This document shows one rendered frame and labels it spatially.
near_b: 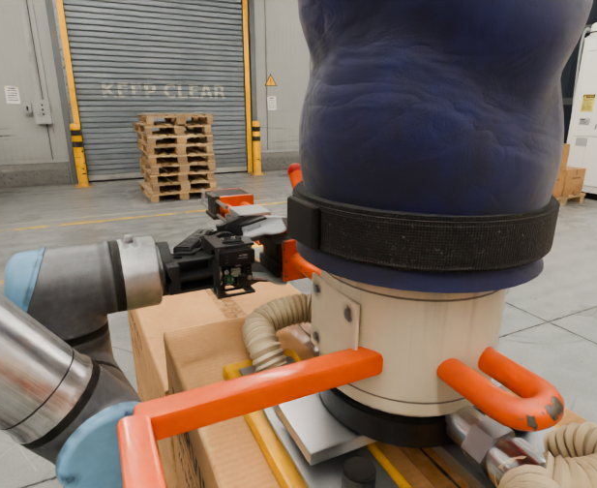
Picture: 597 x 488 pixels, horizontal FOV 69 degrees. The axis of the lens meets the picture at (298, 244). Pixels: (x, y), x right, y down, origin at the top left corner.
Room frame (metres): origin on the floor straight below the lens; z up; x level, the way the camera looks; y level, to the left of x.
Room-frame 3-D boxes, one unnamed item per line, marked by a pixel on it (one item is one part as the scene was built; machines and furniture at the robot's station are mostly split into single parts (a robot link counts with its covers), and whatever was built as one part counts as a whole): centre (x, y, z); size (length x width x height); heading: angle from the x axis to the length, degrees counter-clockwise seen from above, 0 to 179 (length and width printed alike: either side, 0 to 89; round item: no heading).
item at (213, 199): (0.87, 0.17, 1.20); 0.31 x 0.03 x 0.05; 25
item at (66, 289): (0.49, 0.28, 1.20); 0.12 x 0.09 x 0.10; 116
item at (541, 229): (0.39, -0.11, 1.31); 0.23 x 0.23 x 0.04
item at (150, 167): (7.42, 2.07, 0.65); 1.29 x 1.10 x 1.31; 26
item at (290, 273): (0.62, 0.00, 1.20); 0.10 x 0.08 x 0.06; 115
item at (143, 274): (0.53, 0.20, 1.20); 0.09 x 0.05 x 0.10; 26
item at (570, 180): (6.98, -3.72, 0.45); 1.21 x 1.03 x 0.91; 26
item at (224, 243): (0.56, 0.12, 1.20); 0.12 x 0.09 x 0.08; 116
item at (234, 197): (0.94, 0.14, 1.20); 0.08 x 0.07 x 0.05; 25
